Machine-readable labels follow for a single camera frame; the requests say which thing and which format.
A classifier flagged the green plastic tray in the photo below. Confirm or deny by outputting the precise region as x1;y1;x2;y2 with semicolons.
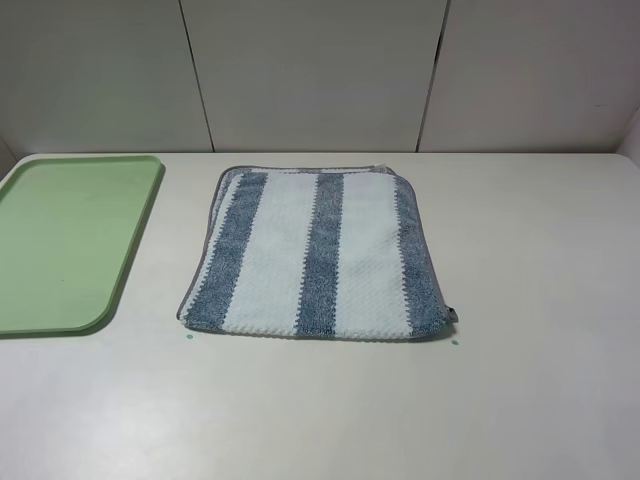
1;156;163;335

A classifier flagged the blue white striped towel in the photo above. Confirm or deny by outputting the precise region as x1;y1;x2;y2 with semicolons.
176;166;457;342

